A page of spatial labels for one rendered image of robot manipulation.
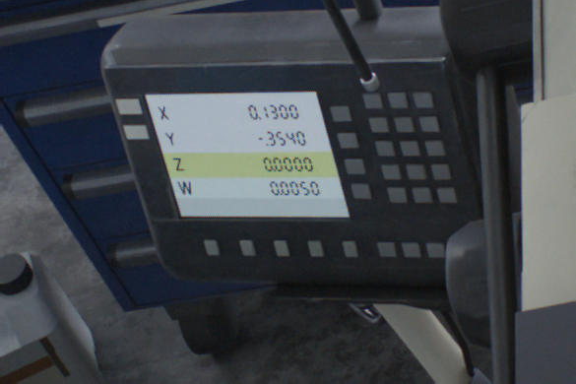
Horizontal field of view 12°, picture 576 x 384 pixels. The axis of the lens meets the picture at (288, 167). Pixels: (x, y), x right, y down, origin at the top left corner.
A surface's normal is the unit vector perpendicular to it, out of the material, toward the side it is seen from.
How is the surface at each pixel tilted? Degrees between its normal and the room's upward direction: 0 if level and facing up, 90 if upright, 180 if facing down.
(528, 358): 0
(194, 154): 70
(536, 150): 0
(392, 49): 15
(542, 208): 0
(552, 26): 45
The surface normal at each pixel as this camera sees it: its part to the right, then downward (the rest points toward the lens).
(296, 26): -0.24, -0.86
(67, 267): -0.36, -0.63
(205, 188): -0.39, 0.51
